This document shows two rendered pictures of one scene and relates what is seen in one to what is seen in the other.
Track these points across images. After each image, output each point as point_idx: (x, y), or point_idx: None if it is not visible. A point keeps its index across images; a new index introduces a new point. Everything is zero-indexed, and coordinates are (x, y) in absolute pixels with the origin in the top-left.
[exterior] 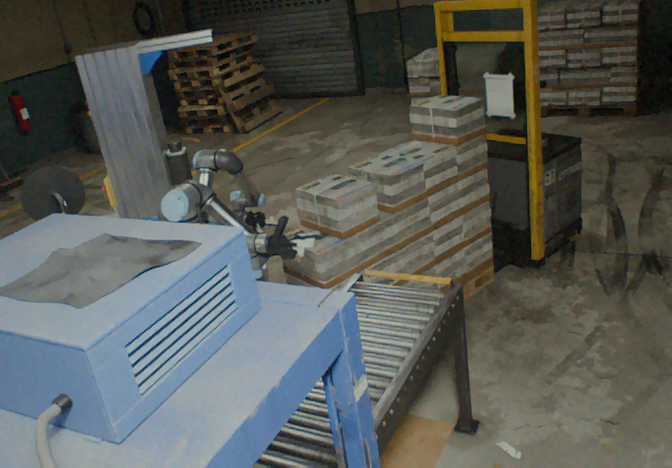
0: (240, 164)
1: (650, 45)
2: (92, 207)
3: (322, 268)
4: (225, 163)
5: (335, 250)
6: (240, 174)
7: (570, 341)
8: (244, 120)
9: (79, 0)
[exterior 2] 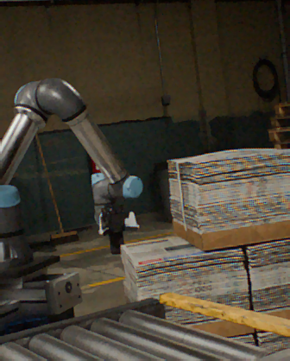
0: (77, 104)
1: None
2: (113, 266)
3: (141, 298)
4: (48, 98)
5: (179, 268)
6: (79, 124)
7: None
8: None
9: (189, 49)
